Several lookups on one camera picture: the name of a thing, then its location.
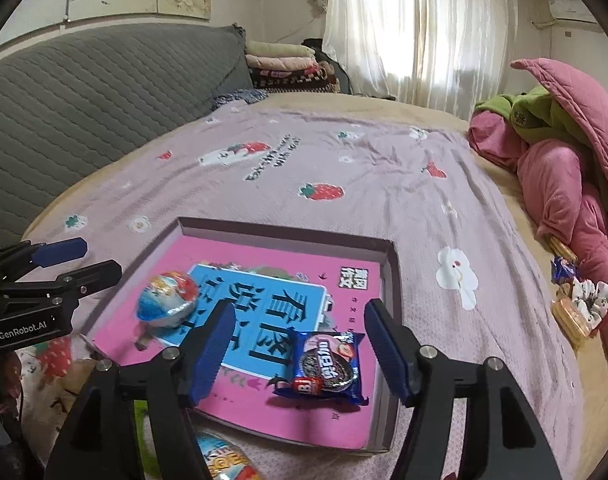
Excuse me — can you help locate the white floral scrunchie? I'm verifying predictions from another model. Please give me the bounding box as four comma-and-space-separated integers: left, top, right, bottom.
569, 280, 608, 331

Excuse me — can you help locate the blue candy wrapper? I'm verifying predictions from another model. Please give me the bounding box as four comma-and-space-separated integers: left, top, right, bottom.
551, 256, 580, 286

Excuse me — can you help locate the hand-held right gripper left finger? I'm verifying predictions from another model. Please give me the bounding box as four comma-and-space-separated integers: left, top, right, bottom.
44, 302, 237, 480

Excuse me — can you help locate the clear biscuit packet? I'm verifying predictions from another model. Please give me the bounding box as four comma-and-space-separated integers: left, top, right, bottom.
551, 285, 592, 348

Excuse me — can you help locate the dark cloth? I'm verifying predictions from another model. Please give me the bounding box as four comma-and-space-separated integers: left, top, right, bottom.
301, 37, 352, 93

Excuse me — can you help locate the white sheer curtain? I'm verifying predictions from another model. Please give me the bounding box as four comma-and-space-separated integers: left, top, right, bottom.
324, 0, 517, 111

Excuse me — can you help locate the green blanket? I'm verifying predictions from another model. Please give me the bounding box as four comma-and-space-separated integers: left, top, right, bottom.
474, 83, 595, 166

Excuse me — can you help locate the white air conditioner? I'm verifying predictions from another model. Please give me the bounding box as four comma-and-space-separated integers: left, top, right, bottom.
549, 0, 600, 23

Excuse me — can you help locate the pink picture book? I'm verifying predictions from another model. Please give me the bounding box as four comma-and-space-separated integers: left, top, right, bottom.
94, 232, 385, 451

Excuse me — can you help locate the blue cookie packet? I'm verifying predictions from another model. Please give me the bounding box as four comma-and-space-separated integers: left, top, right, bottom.
273, 329, 369, 407

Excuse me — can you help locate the pink quilt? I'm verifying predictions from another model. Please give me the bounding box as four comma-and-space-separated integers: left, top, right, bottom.
468, 58, 608, 391

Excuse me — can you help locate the blue red toy egg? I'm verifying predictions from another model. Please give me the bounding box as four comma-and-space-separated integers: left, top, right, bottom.
136, 271, 201, 328

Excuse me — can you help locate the grey quilted headboard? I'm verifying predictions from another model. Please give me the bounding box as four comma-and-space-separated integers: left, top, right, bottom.
0, 24, 255, 256

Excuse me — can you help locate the orange silver toy egg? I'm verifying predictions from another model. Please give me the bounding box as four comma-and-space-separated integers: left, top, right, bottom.
194, 431, 249, 480

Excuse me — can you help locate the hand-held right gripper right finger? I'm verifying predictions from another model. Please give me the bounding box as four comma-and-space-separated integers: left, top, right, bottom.
364, 299, 567, 480

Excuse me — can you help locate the dark checkered folded blanket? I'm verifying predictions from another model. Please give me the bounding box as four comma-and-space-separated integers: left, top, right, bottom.
251, 67, 342, 95

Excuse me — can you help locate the pink folded blanket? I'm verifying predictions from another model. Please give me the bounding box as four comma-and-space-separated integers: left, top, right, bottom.
246, 55, 329, 72

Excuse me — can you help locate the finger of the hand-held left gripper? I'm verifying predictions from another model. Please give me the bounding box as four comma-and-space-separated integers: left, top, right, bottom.
0, 260, 123, 311
0, 237, 88, 286

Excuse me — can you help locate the beige folded blanket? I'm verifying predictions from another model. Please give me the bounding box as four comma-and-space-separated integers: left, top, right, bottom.
246, 40, 315, 58

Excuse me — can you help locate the grey cardboard box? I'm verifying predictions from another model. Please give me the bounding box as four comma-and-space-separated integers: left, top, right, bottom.
86, 216, 402, 456

